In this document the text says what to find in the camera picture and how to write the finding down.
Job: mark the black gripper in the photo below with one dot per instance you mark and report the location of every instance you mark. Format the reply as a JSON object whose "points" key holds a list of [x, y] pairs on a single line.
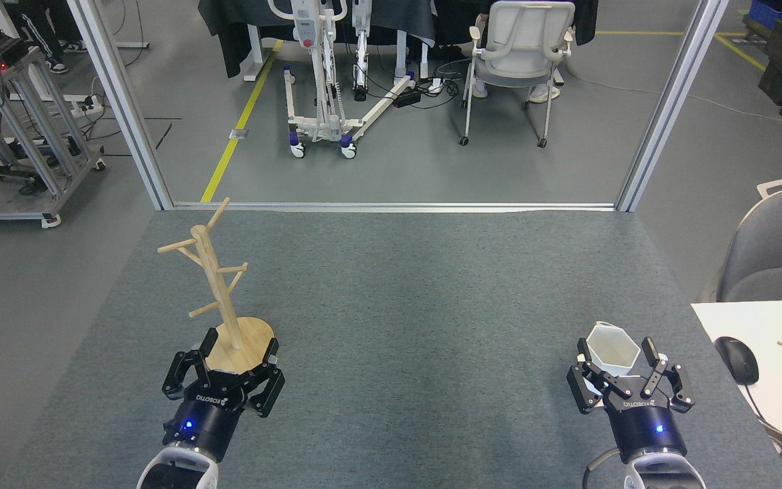
{"points": [[642, 421], [211, 414]]}

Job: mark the white hexagonal cup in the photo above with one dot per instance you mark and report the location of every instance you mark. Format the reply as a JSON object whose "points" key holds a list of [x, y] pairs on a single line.
{"points": [[611, 353]]}

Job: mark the wooden cup rack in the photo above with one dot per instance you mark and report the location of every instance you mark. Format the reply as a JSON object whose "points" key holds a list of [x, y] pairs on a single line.
{"points": [[217, 285]]}

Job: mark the black computer mouse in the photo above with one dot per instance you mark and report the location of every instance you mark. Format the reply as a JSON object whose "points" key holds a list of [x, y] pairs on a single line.
{"points": [[737, 360]]}

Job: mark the grey upholstered chair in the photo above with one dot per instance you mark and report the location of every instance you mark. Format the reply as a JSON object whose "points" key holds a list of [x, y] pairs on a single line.
{"points": [[778, 251]]}

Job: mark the white power strip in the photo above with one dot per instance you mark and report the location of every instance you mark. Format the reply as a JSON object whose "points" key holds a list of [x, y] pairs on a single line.
{"points": [[92, 103]]}

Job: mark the black power strip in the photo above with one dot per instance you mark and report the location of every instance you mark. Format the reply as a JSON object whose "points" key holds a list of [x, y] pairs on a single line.
{"points": [[406, 98]]}

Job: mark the white office chair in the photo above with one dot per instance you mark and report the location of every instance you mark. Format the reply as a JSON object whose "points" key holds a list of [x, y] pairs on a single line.
{"points": [[523, 61]]}

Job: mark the dark table cloth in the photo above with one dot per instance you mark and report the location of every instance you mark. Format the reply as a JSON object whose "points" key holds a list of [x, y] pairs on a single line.
{"points": [[241, 27]]}

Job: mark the white wheeled stand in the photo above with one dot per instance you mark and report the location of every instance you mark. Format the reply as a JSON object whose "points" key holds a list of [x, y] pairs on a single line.
{"points": [[306, 27]]}

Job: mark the blue plastic bin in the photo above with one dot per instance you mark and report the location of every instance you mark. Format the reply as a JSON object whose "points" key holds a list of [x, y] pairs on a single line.
{"points": [[764, 13]]}

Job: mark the silver aluminium post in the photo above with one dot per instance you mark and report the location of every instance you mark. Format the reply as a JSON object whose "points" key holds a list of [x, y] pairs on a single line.
{"points": [[673, 102], [119, 102]]}

